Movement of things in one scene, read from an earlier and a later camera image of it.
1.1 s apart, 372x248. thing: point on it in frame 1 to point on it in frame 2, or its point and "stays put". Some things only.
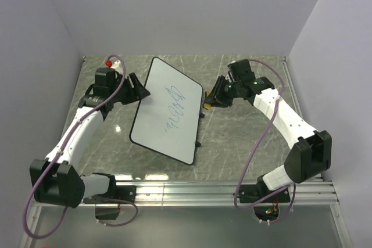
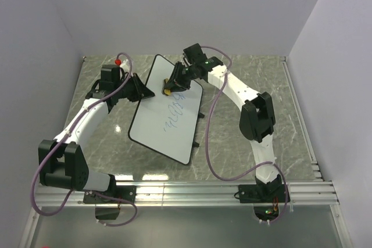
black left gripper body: (127, 93) stays put
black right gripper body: (226, 92) to (184, 76)
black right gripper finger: (214, 90) to (171, 79)
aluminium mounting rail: (318, 193) stays put
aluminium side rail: (285, 61) stays put
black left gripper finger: (135, 81) stays put
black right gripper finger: (215, 103) to (177, 88)
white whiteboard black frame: (168, 119) stays put
